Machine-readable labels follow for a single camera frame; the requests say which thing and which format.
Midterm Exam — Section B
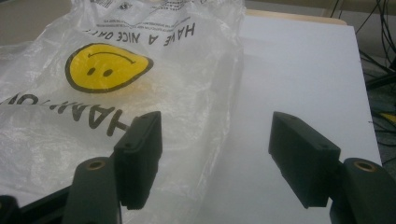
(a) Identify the light wooden table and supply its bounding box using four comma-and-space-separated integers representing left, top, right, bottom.
245, 8, 348, 26

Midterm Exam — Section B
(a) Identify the white flat board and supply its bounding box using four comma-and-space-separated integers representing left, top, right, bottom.
192, 14, 383, 224

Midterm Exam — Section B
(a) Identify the bundle of black cables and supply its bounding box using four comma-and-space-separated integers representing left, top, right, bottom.
329, 0, 396, 147

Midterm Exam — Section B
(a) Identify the clear plastic bag yellow smiley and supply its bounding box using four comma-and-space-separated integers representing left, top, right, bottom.
0, 0, 247, 224

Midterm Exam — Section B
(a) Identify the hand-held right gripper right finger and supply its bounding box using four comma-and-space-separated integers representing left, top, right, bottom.
268, 111, 342, 209

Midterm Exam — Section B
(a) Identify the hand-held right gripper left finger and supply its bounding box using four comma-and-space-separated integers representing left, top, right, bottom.
112, 110, 163, 211

